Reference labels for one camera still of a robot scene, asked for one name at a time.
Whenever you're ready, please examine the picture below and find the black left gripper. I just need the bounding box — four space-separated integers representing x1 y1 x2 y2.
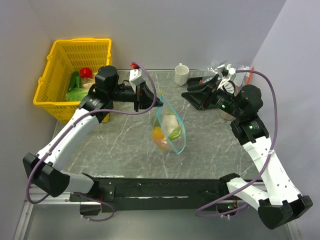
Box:
108 80 163 112

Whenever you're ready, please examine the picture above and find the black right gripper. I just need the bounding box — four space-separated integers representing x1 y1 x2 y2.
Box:
181 73 243 119

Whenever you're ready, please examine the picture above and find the clear bag with blue zipper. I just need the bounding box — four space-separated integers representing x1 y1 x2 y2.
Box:
150 93 187 155

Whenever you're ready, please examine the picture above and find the yellow orange toy mango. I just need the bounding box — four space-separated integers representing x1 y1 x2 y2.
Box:
151 126 168 151

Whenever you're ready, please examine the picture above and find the white toy cauliflower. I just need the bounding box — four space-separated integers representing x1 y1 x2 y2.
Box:
162 114 182 140

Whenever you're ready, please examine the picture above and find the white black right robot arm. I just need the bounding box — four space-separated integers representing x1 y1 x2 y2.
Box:
181 75 313 230

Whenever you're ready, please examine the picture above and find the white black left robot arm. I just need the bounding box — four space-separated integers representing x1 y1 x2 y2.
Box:
22 62 161 201

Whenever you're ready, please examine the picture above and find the clear bag with red zipper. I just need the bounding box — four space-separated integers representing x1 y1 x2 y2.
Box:
207 60 253 88

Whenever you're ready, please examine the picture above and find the black rectangular tray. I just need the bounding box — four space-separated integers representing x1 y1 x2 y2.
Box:
186 76 206 87

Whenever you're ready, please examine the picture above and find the white ceramic mug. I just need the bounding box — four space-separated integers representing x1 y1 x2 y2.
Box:
174 63 190 87

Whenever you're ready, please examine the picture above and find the beige mug purple inside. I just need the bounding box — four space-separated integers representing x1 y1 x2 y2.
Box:
219 109 235 121

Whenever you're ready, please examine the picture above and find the pale yellow toy vegetable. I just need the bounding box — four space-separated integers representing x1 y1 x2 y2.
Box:
81 73 96 90

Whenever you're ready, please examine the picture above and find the red toy tomato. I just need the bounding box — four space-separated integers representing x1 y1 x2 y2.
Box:
79 67 93 79

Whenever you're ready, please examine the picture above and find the green toy lettuce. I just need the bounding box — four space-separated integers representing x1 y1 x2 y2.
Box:
65 87 89 102

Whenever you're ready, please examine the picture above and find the green toy chili pepper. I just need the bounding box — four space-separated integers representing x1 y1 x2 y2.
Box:
75 75 82 88

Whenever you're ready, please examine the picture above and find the green toy cucumber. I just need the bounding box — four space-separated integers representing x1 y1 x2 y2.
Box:
68 71 79 92

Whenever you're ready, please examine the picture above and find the yellow plastic basket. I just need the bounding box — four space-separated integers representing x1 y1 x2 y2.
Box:
33 38 112 123

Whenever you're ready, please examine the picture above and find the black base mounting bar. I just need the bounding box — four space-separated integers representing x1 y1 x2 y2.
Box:
65 177 228 217

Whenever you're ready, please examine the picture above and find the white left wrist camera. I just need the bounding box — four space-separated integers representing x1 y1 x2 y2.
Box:
129 62 145 90

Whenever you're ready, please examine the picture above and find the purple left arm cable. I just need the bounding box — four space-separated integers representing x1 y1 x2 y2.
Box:
26 61 165 222

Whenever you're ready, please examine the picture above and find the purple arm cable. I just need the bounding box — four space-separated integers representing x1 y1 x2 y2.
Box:
195 70 278 218
26 61 165 222

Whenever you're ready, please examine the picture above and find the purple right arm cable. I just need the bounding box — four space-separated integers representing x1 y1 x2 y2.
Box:
195 70 278 218

